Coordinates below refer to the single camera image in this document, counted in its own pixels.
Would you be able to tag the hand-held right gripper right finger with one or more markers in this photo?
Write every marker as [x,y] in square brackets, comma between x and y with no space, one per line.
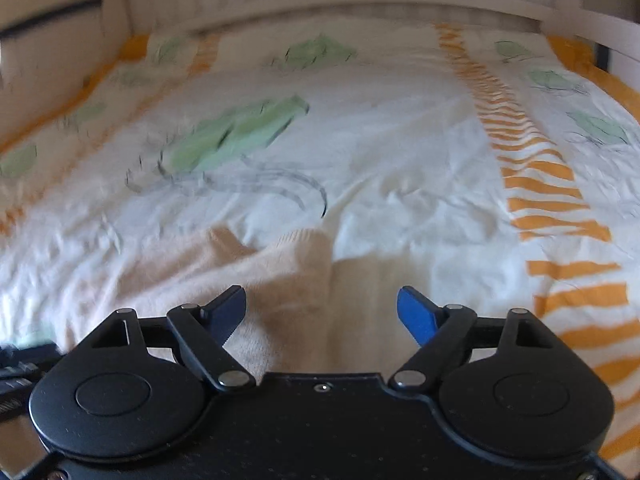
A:
[415,315]

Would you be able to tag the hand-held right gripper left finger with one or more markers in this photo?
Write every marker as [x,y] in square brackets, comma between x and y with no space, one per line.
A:
[232,310]

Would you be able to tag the beige knit garment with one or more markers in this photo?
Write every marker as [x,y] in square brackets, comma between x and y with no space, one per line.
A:
[285,300]

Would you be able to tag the white leaf-printed bedsheet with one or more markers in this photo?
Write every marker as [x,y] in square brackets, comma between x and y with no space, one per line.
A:
[400,150]

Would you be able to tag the white bedside furniture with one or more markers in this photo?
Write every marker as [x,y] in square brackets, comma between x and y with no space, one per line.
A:
[50,45]

